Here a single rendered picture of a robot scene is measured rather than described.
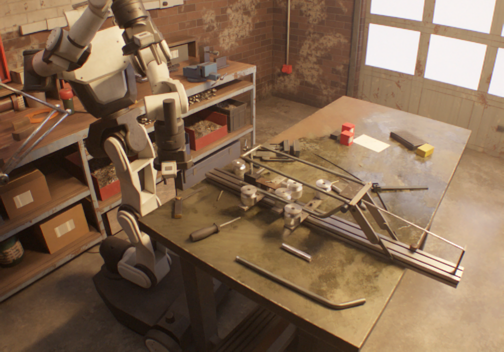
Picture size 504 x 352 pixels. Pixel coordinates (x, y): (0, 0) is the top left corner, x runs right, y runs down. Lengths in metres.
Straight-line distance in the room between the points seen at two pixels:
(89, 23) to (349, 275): 1.00
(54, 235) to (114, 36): 1.38
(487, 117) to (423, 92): 0.69
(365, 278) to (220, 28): 3.25
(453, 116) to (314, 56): 1.66
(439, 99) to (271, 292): 3.37
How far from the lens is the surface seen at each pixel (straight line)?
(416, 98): 4.14
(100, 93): 1.41
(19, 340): 2.25
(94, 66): 1.40
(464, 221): 3.00
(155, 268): 1.83
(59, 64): 1.26
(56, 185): 2.40
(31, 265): 2.44
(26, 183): 2.18
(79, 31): 1.17
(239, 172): 1.41
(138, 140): 1.48
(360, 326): 0.94
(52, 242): 2.43
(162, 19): 3.40
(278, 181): 1.31
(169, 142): 1.09
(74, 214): 2.42
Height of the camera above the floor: 1.62
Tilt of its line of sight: 30 degrees down
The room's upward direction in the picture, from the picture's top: straight up
